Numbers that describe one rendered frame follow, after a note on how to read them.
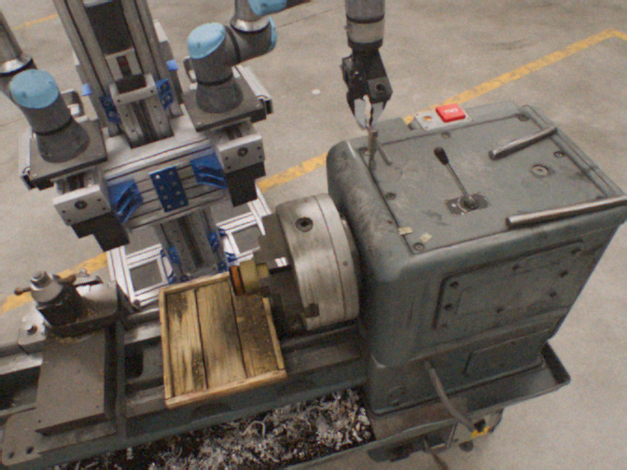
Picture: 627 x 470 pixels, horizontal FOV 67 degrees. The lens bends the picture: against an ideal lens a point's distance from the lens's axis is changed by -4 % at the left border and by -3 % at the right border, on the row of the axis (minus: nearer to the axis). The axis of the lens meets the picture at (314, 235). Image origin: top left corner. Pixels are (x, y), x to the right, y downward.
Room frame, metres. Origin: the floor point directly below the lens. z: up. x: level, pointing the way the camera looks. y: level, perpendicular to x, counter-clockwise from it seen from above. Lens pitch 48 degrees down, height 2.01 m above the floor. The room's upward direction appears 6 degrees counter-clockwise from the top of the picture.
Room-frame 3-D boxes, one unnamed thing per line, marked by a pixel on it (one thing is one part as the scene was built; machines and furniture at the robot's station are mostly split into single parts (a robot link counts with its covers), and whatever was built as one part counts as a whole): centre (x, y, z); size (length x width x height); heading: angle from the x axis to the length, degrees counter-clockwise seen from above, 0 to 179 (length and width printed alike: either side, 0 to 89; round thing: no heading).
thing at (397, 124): (1.01, -0.22, 1.24); 0.09 x 0.08 x 0.03; 100
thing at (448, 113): (1.05, -0.39, 1.26); 0.06 x 0.06 x 0.02; 10
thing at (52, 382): (0.65, 0.64, 0.95); 0.43 x 0.17 x 0.05; 10
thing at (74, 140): (1.22, 0.72, 1.21); 0.15 x 0.15 x 0.10
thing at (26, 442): (0.63, 0.68, 0.90); 0.47 x 0.30 x 0.06; 10
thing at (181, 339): (0.70, 0.28, 0.89); 0.36 x 0.30 x 0.04; 10
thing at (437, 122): (1.04, -0.36, 1.23); 0.13 x 0.08 x 0.05; 100
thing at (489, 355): (0.84, -0.37, 0.43); 0.60 x 0.48 x 0.86; 100
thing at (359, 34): (0.92, -0.14, 1.57); 0.08 x 0.08 x 0.05
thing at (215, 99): (1.38, 0.26, 1.21); 0.15 x 0.15 x 0.10
